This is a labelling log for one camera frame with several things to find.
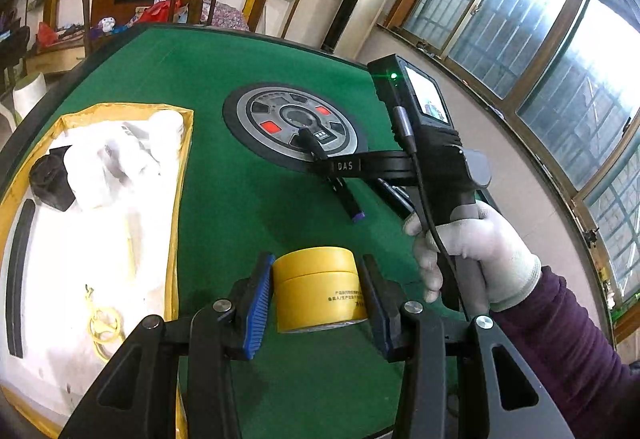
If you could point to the yellow tray white lining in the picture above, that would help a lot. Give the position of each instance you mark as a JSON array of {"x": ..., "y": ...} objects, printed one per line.
[{"x": 145, "y": 259}]

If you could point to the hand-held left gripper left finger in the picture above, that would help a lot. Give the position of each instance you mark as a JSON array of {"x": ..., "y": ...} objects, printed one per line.
[{"x": 257, "y": 304}]

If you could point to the round table control panel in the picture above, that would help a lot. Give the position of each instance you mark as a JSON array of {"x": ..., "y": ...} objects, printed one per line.
[{"x": 280, "y": 104}]

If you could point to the person's right hand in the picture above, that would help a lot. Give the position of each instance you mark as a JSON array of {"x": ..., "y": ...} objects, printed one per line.
[{"x": 500, "y": 259}]

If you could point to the floral cloth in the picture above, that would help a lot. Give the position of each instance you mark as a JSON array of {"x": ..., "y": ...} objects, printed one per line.
[{"x": 227, "y": 14}]

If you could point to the red bag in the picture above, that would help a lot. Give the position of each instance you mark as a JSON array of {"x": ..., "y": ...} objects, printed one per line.
[
  {"x": 46, "y": 36},
  {"x": 162, "y": 11}
]

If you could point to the white round bin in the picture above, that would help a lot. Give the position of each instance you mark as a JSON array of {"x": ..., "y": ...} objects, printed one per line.
[{"x": 30, "y": 94}]

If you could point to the black rubber strip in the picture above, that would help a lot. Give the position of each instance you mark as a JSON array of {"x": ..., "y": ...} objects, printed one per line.
[{"x": 20, "y": 279}]

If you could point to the wooden framed window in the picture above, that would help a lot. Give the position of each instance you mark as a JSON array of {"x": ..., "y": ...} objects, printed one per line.
[{"x": 500, "y": 29}]

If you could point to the white jar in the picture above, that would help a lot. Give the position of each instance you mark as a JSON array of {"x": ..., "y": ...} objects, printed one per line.
[{"x": 167, "y": 129}]

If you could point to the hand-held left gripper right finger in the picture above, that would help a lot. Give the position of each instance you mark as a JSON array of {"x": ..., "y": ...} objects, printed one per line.
[{"x": 377, "y": 314}]

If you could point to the large white pill bottle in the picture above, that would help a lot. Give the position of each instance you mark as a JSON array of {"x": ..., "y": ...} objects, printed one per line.
[{"x": 85, "y": 179}]

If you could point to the black plastic part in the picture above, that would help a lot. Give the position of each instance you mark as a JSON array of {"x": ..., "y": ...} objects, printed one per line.
[{"x": 50, "y": 179}]

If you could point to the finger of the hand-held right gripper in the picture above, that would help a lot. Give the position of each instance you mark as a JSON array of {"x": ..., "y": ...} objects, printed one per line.
[{"x": 370, "y": 166}]

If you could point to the white toy figure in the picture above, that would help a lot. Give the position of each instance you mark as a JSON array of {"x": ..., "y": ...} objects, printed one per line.
[{"x": 106, "y": 25}]

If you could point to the black marker purple end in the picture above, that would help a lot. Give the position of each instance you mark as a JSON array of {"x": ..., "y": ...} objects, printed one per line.
[{"x": 347, "y": 201}]

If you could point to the white bottle with printed label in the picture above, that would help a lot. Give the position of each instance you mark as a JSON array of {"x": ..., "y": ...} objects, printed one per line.
[{"x": 132, "y": 154}]

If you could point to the person's right forearm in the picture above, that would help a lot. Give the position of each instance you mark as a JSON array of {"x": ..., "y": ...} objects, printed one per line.
[{"x": 560, "y": 359}]

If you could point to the black electric piano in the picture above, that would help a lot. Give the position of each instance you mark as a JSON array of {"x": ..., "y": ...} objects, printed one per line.
[{"x": 12, "y": 44}]

